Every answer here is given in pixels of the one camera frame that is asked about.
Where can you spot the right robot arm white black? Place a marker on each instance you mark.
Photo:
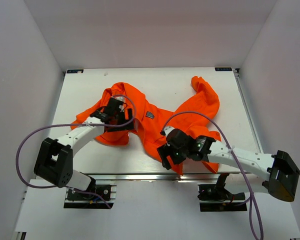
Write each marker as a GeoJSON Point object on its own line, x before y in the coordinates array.
{"type": "Point", "coordinates": [274, 174]}

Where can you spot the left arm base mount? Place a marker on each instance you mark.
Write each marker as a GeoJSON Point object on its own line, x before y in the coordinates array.
{"type": "Point", "coordinates": [100, 196]}

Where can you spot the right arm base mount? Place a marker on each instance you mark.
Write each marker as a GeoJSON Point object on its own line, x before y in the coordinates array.
{"type": "Point", "coordinates": [214, 197]}

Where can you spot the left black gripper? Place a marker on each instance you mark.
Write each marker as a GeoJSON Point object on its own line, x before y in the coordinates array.
{"type": "Point", "coordinates": [129, 127]}

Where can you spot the left blue table label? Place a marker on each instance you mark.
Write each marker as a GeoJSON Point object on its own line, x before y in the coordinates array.
{"type": "Point", "coordinates": [74, 71]}

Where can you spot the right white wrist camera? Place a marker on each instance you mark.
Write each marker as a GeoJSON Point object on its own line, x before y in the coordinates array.
{"type": "Point", "coordinates": [168, 132]}

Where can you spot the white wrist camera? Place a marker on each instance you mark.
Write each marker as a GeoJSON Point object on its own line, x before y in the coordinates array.
{"type": "Point", "coordinates": [168, 132]}
{"type": "Point", "coordinates": [120, 102]}

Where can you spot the blue table label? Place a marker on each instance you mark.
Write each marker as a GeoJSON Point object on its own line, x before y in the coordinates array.
{"type": "Point", "coordinates": [223, 69]}
{"type": "Point", "coordinates": [74, 71]}

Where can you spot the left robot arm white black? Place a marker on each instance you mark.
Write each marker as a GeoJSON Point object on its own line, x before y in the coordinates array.
{"type": "Point", "coordinates": [54, 162]}

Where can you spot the orange jacket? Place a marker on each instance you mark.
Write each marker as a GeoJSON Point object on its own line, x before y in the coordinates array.
{"type": "Point", "coordinates": [191, 117]}

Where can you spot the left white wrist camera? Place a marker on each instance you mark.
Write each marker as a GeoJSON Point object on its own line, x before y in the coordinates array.
{"type": "Point", "coordinates": [120, 102]}

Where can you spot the right blue table label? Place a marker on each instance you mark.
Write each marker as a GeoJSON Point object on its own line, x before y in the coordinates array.
{"type": "Point", "coordinates": [223, 69]}

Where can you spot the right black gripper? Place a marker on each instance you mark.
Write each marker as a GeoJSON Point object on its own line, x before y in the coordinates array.
{"type": "Point", "coordinates": [164, 151]}

